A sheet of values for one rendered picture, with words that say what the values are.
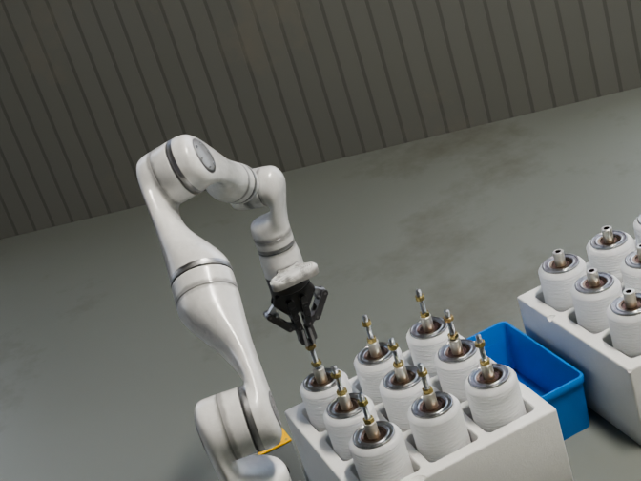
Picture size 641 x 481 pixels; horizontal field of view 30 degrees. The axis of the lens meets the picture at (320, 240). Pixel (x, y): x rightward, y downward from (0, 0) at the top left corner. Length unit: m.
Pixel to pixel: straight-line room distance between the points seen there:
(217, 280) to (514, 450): 0.72
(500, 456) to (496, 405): 0.09
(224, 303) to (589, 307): 0.91
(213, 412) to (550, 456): 0.81
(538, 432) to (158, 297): 1.56
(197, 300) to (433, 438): 0.62
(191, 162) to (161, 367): 1.37
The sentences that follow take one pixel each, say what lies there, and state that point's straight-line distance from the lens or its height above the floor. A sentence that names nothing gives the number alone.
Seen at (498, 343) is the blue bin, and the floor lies 0.08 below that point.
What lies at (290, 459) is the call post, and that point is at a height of 0.28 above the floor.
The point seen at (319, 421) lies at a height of 0.19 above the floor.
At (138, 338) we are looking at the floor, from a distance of 3.27.
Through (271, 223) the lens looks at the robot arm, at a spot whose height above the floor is 0.61.
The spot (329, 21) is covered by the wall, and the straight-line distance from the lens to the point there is 3.81.
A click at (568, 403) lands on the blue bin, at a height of 0.08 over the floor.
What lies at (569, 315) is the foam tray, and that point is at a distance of 2.43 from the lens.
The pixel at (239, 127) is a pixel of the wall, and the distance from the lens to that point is 3.96.
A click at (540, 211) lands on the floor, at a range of 3.26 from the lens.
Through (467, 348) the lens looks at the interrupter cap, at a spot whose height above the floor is 0.25.
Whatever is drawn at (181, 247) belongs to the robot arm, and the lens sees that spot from 1.72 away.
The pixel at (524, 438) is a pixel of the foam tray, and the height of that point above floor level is 0.15.
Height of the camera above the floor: 1.44
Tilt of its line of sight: 25 degrees down
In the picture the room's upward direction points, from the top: 18 degrees counter-clockwise
